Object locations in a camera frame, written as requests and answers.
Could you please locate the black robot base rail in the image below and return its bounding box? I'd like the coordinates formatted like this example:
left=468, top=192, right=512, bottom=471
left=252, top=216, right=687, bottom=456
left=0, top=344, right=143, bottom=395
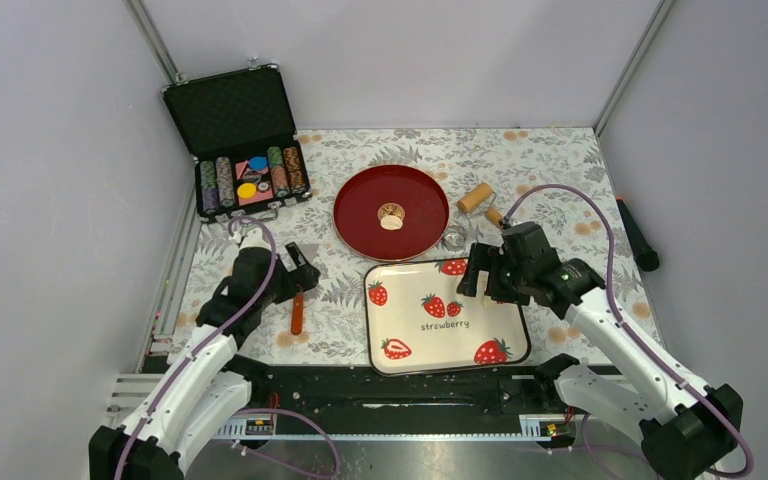
left=233, top=363, right=584, bottom=432

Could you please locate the silver tape roll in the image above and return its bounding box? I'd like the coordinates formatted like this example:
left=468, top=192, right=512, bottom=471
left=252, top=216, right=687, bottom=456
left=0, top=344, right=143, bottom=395
left=441, top=225, right=468, bottom=252

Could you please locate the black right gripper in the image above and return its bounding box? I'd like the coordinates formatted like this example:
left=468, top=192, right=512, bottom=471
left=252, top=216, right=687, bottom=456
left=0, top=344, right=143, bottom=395
left=456, top=241, right=533, bottom=306

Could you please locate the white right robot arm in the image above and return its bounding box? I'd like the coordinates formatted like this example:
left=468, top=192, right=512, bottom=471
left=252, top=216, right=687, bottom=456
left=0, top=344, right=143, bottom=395
left=457, top=222, right=743, bottom=479

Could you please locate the wooden dough roller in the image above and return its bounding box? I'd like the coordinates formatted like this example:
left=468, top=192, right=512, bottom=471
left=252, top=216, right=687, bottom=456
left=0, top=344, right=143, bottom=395
left=455, top=183, right=504, bottom=230

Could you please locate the slotted grey cable duct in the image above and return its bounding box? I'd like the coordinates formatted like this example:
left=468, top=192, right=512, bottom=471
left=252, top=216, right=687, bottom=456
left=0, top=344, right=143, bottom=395
left=206, top=407, right=577, bottom=442

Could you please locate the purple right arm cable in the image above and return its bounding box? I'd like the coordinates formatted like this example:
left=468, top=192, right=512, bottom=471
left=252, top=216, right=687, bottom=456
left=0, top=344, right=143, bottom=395
left=501, top=184, right=756, bottom=480

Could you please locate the square strawberry ceramic plate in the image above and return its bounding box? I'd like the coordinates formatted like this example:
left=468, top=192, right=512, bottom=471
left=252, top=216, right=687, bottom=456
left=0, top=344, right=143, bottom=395
left=364, top=258, right=531, bottom=376

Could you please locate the round red lacquer tray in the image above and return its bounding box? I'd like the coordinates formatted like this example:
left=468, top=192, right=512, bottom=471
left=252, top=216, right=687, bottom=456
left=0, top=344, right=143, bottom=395
left=333, top=165, right=450, bottom=262

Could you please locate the round cut dough wrapper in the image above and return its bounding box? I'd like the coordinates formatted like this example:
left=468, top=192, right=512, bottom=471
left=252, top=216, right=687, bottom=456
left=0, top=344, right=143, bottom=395
left=380, top=215, right=403, bottom=231

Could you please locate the black poker chip case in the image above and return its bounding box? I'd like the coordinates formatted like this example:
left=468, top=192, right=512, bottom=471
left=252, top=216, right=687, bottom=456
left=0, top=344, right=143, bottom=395
left=161, top=64, right=312, bottom=224

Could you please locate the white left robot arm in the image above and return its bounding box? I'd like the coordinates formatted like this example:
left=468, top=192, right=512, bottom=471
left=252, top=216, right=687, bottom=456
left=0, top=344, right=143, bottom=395
left=88, top=227, right=320, bottom=479

